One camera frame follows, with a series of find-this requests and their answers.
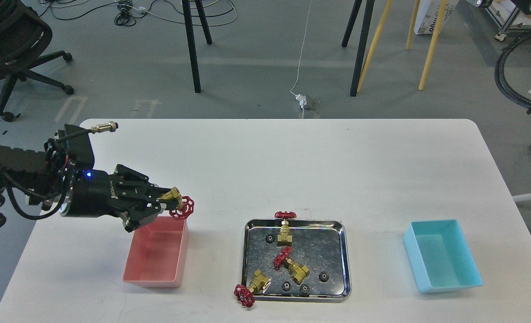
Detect cardboard box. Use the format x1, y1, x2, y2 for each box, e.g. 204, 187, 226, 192
413, 0, 459, 35

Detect white cable with plug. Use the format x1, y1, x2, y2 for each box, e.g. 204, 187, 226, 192
290, 0, 313, 119

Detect black stool legs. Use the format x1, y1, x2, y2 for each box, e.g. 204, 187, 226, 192
341, 0, 375, 97

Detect brass valve top of tray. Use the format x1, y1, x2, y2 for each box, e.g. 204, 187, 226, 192
274, 211, 297, 247

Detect brass valve red handwheel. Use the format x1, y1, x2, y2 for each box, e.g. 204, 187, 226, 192
158, 187, 195, 220

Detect yellow wooden stool legs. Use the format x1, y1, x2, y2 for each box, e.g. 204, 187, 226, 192
353, 0, 447, 95

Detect black gear bottom centre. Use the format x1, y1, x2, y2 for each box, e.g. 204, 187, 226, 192
282, 281, 292, 292

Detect blue plastic box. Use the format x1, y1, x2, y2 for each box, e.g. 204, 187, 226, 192
403, 219, 483, 293

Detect brass valve tray bottom left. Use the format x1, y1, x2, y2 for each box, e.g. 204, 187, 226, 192
233, 270, 271, 307

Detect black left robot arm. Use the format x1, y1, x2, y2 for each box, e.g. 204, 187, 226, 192
0, 122, 194, 232

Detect aluminium frame cart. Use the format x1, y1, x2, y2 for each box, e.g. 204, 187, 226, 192
474, 0, 531, 42

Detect metal tray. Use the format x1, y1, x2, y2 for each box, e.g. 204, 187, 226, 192
240, 219, 351, 302

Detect black floor cables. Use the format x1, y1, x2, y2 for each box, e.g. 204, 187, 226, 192
37, 0, 238, 27

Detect brass valve tray centre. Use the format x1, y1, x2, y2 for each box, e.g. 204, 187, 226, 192
273, 247, 310, 284

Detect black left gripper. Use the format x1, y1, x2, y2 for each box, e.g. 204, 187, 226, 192
59, 164, 184, 232

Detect black gear bottom right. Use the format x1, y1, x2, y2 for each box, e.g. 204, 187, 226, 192
300, 284, 310, 298

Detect black tripod leg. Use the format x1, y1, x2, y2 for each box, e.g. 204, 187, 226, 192
181, 0, 213, 93

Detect black gear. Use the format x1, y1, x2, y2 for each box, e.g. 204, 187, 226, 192
264, 234, 276, 244
282, 281, 292, 292
318, 271, 331, 283
300, 284, 310, 298

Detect pink plastic box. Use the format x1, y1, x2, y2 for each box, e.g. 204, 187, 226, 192
122, 215, 188, 288

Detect black gear top left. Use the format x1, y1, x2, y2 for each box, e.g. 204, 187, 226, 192
264, 234, 276, 244

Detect black office chair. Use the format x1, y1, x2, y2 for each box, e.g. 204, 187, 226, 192
0, 0, 74, 122

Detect brass valve tray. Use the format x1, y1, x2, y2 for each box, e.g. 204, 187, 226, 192
233, 270, 271, 307
273, 247, 310, 284

